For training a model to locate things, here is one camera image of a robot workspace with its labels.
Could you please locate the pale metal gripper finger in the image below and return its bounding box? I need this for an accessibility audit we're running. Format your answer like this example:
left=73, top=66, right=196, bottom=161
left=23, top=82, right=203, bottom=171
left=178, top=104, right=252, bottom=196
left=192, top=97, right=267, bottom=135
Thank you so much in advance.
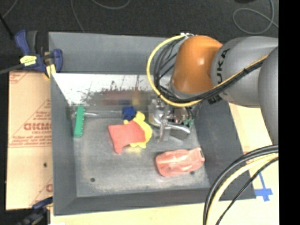
left=156, top=120, right=170, bottom=143
left=167, top=122, right=191, bottom=134

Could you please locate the yellow soft toy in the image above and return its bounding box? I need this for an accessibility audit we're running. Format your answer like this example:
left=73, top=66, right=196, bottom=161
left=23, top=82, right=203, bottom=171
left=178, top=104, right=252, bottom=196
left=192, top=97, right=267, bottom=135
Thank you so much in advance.
left=123, top=111, right=153, bottom=149

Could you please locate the small blue toy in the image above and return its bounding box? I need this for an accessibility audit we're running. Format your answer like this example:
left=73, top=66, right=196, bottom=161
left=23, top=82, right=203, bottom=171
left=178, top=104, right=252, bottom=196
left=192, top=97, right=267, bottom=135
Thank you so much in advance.
left=121, top=105, right=137, bottom=121

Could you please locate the red cloth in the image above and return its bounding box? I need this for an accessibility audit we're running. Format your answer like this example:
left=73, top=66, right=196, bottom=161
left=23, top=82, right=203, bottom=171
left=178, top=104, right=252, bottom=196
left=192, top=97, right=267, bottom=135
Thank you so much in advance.
left=107, top=120, right=147, bottom=155

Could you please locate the grey metal bin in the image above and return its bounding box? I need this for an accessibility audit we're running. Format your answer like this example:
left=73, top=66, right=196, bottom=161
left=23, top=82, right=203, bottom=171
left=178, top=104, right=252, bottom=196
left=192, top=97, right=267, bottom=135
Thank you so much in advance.
left=48, top=31, right=256, bottom=215

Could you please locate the green flat block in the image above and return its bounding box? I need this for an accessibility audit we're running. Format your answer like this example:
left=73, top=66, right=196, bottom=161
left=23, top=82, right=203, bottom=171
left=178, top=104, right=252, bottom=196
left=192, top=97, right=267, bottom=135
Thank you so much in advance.
left=73, top=105, right=86, bottom=138

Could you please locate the brown cardboard board red print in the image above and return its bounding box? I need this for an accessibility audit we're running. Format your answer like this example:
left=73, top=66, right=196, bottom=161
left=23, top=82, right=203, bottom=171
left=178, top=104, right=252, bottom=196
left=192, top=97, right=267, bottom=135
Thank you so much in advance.
left=5, top=69, right=54, bottom=211

